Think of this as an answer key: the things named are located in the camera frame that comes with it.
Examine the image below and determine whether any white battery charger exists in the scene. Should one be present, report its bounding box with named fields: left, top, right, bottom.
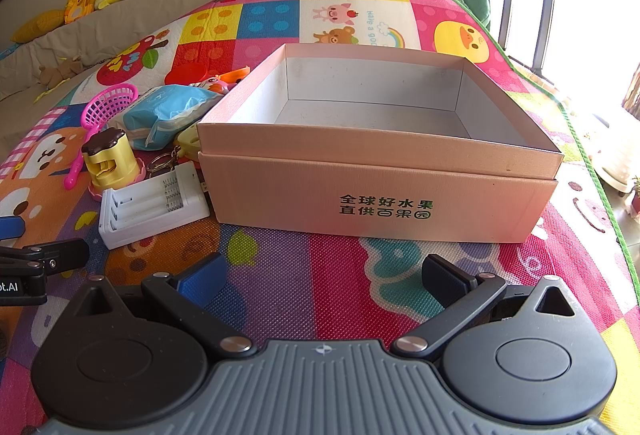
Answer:
left=99, top=162, right=210, bottom=250

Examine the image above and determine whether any yellow brown pudding toy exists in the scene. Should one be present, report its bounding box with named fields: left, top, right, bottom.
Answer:
left=81, top=127, right=146, bottom=201

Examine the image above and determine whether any pink plastic toy net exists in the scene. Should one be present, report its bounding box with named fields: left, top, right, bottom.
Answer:
left=63, top=83, right=139, bottom=190

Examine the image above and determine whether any blue wet wipes pack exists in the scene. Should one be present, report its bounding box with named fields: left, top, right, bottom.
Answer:
left=108, top=85, right=224, bottom=151

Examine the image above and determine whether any orange pumpkin toy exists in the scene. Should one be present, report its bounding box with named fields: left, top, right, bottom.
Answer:
left=193, top=66, right=250, bottom=95

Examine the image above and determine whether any colourful cartoon play mat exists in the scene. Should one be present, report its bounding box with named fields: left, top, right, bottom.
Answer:
left=1, top=0, right=639, bottom=434

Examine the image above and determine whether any brown small plush toy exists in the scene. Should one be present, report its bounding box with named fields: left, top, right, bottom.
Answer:
left=38, top=58, right=85, bottom=90

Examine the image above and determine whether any beige sofa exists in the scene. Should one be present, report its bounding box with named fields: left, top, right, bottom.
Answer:
left=1, top=0, right=212, bottom=158

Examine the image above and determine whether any pink cardboard box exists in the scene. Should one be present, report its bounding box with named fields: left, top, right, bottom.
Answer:
left=198, top=44, right=563, bottom=243

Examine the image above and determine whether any yellow cushion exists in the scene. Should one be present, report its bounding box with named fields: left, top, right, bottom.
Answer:
left=11, top=9, right=64, bottom=44

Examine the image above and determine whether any metal key ring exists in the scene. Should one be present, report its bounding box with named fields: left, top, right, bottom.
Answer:
left=145, top=146, right=181, bottom=178

